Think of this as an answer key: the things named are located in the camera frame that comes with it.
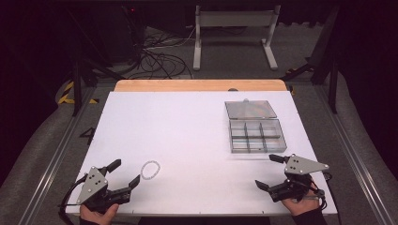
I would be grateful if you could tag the person's left hand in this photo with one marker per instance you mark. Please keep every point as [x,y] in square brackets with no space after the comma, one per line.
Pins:
[97,215]

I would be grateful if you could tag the clear plastic compartment box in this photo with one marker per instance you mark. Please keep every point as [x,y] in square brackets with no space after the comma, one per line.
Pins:
[256,131]

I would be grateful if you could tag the person's right hand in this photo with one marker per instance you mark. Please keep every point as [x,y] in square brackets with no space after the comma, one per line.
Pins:
[300,206]

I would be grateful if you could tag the dark equipment case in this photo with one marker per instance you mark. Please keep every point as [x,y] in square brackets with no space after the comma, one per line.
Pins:
[122,34]

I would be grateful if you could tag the white metal stand frame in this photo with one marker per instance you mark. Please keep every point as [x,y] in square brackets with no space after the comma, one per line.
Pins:
[197,47]

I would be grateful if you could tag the black tripod stand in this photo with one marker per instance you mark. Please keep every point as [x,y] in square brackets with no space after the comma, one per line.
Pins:
[77,81]

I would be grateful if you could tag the grey metal floor rail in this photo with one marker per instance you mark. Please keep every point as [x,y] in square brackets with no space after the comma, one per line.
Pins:
[56,156]
[353,156]

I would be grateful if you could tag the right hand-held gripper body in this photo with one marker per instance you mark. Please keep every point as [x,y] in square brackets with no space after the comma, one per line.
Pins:
[300,165]

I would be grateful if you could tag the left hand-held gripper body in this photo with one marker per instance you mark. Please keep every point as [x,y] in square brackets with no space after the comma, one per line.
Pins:
[92,185]

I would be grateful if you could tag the black metal stand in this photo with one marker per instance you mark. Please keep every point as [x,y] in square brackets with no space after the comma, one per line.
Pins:
[333,84]

